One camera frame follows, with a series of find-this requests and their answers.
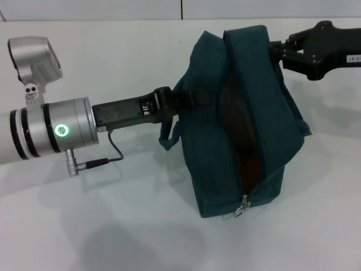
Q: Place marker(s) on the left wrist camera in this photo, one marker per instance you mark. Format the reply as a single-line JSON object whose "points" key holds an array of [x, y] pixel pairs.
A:
{"points": [[36, 56]]}

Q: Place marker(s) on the dark teal insulated lunch bag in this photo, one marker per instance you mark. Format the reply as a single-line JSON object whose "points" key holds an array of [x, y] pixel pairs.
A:
{"points": [[206, 158]]}

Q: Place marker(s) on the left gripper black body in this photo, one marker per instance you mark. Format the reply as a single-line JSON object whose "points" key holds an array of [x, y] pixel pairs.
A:
{"points": [[118, 114]]}

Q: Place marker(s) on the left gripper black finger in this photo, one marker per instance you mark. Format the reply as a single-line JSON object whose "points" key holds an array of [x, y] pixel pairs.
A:
{"points": [[191, 98]]}

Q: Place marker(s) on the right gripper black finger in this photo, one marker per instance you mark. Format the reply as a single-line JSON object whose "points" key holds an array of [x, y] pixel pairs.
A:
{"points": [[286, 45], [285, 54]]}

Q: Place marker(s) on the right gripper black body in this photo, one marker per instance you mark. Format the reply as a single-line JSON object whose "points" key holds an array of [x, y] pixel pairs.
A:
{"points": [[332, 48]]}

